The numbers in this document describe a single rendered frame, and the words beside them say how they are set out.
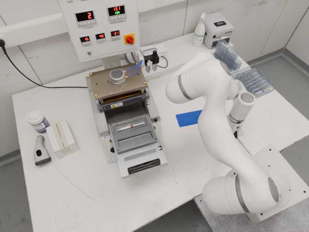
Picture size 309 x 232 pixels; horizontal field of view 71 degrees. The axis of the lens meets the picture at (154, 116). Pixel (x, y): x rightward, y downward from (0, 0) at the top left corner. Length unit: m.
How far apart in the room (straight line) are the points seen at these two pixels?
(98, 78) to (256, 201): 0.88
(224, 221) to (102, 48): 1.05
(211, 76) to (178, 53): 1.12
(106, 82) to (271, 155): 0.86
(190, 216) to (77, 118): 1.18
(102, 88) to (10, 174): 1.52
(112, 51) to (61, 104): 0.60
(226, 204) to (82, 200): 0.76
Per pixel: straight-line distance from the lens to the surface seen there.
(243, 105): 1.08
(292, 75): 3.23
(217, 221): 1.22
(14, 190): 2.33
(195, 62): 0.82
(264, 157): 1.14
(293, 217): 1.37
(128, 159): 1.03
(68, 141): 1.31
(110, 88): 1.10
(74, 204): 1.26
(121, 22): 1.11
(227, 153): 0.71
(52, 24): 1.49
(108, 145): 1.20
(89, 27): 1.10
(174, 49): 1.82
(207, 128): 0.70
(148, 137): 1.07
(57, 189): 1.32
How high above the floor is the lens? 1.92
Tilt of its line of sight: 55 degrees down
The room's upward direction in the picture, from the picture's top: straight up
